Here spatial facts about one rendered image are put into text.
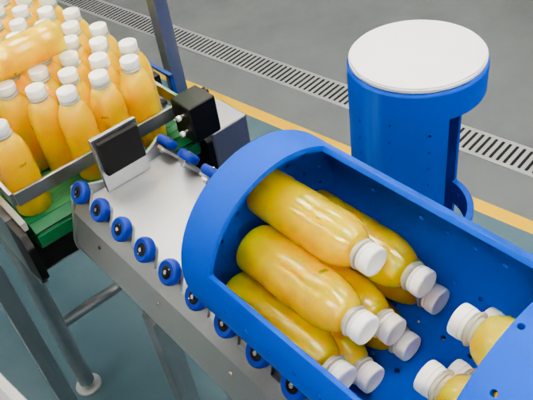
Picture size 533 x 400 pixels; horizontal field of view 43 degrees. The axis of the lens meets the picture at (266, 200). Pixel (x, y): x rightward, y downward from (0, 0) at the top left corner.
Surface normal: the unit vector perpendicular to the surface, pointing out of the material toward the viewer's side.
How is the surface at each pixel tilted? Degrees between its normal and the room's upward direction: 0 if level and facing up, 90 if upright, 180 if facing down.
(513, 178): 0
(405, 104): 90
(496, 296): 75
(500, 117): 0
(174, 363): 90
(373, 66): 0
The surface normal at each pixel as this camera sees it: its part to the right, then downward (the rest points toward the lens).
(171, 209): -0.12, -0.74
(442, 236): -0.73, 0.56
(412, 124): -0.22, 0.67
